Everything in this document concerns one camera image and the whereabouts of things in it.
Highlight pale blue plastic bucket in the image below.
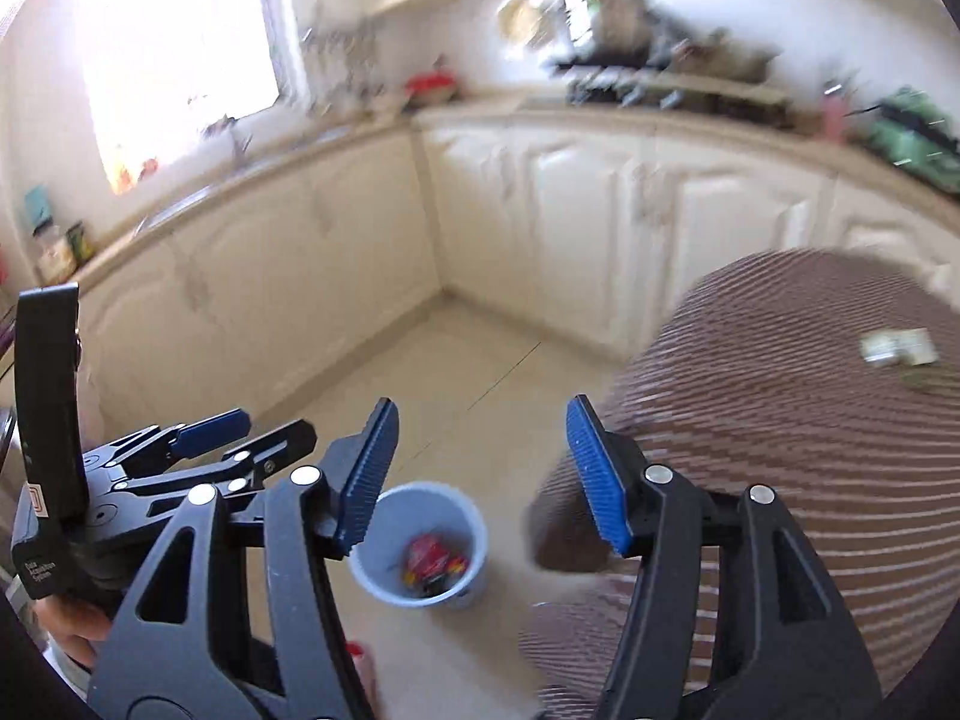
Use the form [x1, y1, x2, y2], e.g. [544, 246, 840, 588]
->
[349, 481, 488, 611]

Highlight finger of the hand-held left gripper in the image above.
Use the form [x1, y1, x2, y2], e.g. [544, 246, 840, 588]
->
[112, 418, 318, 518]
[81, 409, 251, 477]

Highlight pink bottle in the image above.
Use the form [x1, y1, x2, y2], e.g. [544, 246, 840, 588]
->
[820, 81, 850, 141]

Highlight black gas stove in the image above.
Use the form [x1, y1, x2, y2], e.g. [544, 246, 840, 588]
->
[565, 66, 797, 122]

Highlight red snack packet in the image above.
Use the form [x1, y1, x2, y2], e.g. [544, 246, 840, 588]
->
[403, 534, 470, 598]

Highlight person's left hand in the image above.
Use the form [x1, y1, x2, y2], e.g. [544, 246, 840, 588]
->
[41, 594, 115, 667]

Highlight green kitchen appliance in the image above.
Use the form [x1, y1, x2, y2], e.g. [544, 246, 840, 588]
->
[861, 85, 960, 194]

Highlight white jar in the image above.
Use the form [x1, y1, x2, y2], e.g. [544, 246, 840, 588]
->
[32, 221, 77, 284]

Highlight small red object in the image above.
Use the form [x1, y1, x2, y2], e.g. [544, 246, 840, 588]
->
[346, 640, 376, 691]

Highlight teal box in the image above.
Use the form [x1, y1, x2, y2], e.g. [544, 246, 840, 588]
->
[21, 182, 55, 231]

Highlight orange windowsill items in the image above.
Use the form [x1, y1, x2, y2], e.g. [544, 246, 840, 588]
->
[111, 156, 160, 194]

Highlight green yellow can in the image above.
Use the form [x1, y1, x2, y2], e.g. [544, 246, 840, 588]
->
[64, 220, 96, 265]

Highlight dish rack with dishes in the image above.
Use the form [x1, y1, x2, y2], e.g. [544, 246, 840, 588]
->
[497, 0, 782, 81]

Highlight sink faucet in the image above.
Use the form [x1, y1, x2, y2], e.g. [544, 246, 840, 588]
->
[223, 115, 254, 160]

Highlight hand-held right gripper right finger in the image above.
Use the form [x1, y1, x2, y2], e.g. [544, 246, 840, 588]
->
[566, 394, 882, 720]

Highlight red bowl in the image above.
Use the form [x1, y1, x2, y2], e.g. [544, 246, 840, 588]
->
[403, 70, 460, 104]

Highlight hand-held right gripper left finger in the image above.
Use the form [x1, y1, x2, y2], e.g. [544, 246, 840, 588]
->
[88, 397, 400, 720]

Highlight hanging utensil rack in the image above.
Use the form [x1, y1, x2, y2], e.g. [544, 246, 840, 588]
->
[298, 6, 392, 119]

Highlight pale green white wrapper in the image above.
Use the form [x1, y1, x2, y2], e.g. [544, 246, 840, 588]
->
[859, 328, 940, 370]

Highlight cream base cabinets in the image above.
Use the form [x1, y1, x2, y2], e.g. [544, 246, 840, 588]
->
[75, 94, 960, 421]

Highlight brown striped tablecloth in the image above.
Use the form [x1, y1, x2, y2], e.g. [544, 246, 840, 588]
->
[517, 247, 960, 720]

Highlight bright window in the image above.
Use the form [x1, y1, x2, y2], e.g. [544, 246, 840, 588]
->
[73, 0, 310, 197]

